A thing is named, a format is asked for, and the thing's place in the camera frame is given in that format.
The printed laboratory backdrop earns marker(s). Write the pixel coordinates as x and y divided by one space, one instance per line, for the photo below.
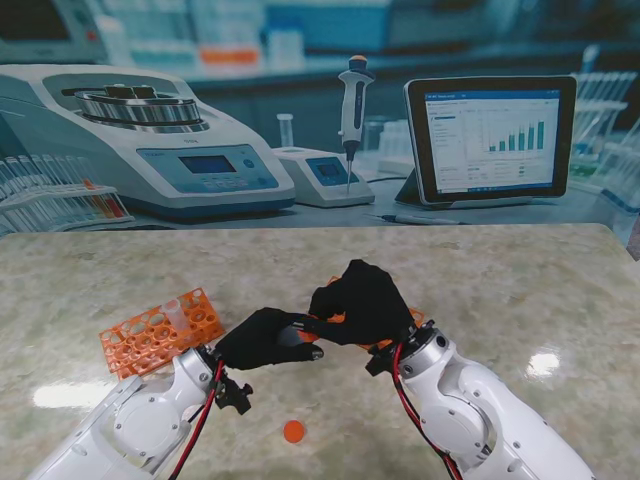
320 100

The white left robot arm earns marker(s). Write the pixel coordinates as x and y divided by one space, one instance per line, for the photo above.
140 420

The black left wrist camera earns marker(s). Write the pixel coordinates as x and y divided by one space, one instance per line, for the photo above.
235 395

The orange tube cap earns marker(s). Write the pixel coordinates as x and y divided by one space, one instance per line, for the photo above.
294 431

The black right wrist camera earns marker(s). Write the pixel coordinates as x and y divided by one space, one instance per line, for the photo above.
377 362

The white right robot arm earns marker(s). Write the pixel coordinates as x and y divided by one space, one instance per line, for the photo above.
480 410

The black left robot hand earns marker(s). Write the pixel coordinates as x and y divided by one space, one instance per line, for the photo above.
255 345

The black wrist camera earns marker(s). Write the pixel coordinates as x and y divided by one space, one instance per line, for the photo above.
235 395
377 362

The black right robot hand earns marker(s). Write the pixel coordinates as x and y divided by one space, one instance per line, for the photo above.
370 305

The clear plastic test tube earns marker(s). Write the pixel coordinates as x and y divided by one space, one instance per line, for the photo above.
290 335
176 315

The orange test tube rack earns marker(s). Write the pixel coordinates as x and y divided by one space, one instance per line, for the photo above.
145 340
417 317

